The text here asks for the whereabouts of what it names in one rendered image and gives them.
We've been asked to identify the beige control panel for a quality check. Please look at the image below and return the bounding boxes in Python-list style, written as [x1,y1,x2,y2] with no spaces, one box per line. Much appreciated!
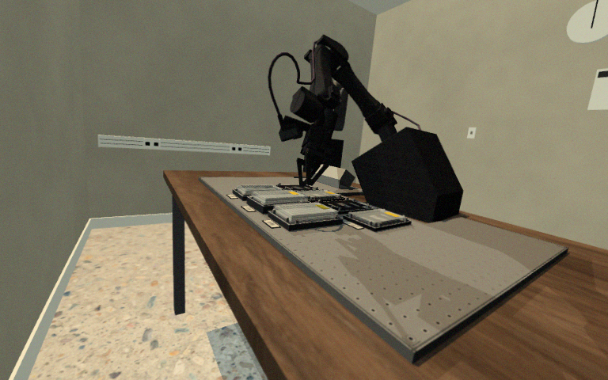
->
[317,166,355,188]

